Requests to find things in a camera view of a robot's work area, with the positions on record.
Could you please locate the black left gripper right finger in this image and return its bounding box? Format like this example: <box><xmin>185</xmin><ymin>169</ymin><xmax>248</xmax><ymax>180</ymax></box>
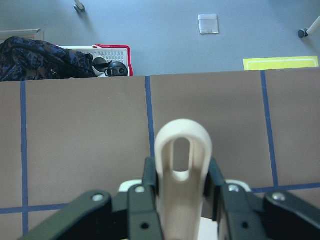
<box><xmin>204</xmin><ymin>158</ymin><xmax>320</xmax><ymax>240</ymax></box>

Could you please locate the dark patterned bag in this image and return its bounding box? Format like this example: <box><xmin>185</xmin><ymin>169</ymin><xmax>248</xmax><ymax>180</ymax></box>
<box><xmin>0</xmin><ymin>36</ymin><xmax>96</xmax><ymax>82</ymax></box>

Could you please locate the white red plastic basket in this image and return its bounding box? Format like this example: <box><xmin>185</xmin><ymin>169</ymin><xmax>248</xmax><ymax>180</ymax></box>
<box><xmin>60</xmin><ymin>44</ymin><xmax>134</xmax><ymax>76</ymax></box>

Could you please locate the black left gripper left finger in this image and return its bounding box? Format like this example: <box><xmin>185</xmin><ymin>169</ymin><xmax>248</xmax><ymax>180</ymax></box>
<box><xmin>22</xmin><ymin>157</ymin><xmax>163</xmax><ymax>240</ymax></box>

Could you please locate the beige plastic dustpan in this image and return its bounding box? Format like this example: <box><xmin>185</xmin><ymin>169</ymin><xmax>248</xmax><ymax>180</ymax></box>
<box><xmin>117</xmin><ymin>118</ymin><xmax>252</xmax><ymax>240</ymax></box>

